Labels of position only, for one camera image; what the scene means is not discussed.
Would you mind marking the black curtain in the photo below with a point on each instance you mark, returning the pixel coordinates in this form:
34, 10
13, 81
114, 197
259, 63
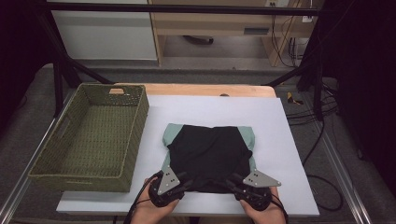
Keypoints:
18, 56
367, 77

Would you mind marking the white table board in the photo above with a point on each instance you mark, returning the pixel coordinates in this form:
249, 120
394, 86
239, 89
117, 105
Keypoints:
202, 109

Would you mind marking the black metal stand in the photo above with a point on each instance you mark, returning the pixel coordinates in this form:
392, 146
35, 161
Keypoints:
317, 77
57, 87

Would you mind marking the white cabinet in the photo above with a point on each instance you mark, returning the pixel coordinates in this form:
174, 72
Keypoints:
102, 37

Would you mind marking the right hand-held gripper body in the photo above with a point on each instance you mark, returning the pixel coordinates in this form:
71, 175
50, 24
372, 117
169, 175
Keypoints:
255, 189

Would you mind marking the white power strip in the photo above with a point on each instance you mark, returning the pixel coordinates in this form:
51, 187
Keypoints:
307, 19

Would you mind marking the wooden desk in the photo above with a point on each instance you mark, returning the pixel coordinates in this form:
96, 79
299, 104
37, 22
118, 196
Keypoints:
211, 23

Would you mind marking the green woven basket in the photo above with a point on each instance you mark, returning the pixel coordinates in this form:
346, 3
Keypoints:
93, 140

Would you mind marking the person's left hand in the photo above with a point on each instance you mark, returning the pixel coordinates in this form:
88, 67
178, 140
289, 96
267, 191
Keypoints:
151, 213

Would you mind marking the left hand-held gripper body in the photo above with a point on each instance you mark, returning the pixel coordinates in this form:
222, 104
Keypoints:
168, 189

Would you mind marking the black horizontal frame bar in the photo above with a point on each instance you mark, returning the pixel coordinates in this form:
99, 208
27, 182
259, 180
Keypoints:
186, 8

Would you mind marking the aluminium rail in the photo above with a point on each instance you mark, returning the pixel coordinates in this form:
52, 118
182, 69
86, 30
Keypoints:
345, 180
18, 189

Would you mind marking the black and mint shirt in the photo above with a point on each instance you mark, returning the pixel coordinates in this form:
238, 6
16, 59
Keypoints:
208, 152

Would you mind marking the yellow and black tape piece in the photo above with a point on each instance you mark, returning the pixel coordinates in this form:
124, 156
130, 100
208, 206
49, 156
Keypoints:
292, 99

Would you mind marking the person's right hand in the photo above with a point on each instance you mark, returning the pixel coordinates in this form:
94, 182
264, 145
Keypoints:
264, 216

